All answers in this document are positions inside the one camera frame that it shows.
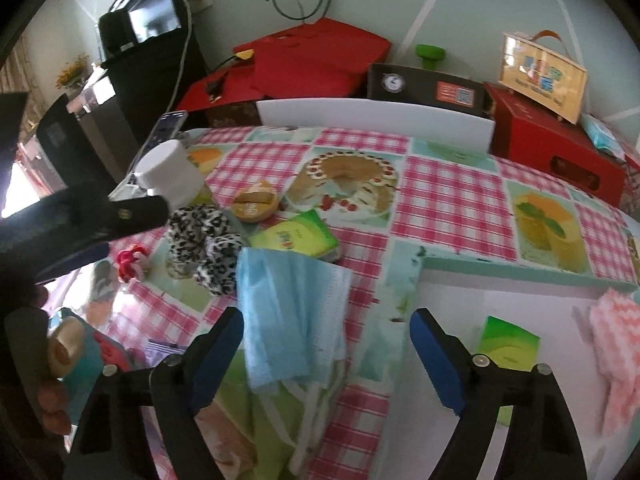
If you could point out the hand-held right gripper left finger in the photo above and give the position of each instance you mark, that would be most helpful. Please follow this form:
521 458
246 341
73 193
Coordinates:
216 360

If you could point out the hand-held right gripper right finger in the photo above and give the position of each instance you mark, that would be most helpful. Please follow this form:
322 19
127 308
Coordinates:
439 365

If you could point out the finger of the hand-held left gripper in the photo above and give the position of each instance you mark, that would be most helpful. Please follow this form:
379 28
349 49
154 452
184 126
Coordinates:
140 212

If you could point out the purple plastic packet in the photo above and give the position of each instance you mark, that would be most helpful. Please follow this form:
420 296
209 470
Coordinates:
162 350

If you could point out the leopard print scrunchie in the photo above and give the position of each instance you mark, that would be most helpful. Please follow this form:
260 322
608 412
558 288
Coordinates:
192 230

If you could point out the blue face mask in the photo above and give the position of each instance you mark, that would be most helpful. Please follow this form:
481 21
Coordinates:
285 320

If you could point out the white shallow box teal rim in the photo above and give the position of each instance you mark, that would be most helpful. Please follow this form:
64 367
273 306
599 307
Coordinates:
500 300

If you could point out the person's left hand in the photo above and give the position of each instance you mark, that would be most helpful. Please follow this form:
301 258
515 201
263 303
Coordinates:
52 404

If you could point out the white plastic pill bottle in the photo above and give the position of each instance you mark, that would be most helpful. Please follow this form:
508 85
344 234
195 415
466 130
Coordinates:
170 170

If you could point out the green tissue pack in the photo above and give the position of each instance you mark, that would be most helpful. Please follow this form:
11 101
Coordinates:
295 237
505 342

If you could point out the smartphone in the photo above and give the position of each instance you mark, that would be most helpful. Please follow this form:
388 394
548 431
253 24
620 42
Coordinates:
167 127

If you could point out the grey metal appliance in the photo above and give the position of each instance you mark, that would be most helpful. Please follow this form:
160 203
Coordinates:
107 125

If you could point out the black cabinet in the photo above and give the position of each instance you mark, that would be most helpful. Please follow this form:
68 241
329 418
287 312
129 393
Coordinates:
150 85

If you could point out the teal embossed gift box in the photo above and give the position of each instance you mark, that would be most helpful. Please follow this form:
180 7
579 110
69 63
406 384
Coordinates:
87 365

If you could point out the yellow artificial flowers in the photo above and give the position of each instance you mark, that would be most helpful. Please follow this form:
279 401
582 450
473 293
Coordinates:
72 72

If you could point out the pink checkered tablecloth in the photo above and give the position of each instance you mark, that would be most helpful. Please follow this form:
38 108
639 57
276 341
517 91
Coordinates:
450 200

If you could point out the pink white fluffy towel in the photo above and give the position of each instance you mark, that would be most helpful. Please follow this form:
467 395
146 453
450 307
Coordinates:
617 355

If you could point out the black monitor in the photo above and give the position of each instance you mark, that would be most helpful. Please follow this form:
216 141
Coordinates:
150 15

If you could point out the large red cardboard box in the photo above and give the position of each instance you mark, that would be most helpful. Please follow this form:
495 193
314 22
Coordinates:
310 60

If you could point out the white board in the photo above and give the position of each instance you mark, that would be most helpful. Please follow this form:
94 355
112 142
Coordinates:
375 120

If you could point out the black box with gauge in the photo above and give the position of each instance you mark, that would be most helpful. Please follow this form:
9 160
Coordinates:
420 89

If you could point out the blue wet wipes pack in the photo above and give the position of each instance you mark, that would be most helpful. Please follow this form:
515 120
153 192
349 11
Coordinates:
602 135

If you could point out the green knob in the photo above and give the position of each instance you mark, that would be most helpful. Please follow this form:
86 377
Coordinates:
430 55

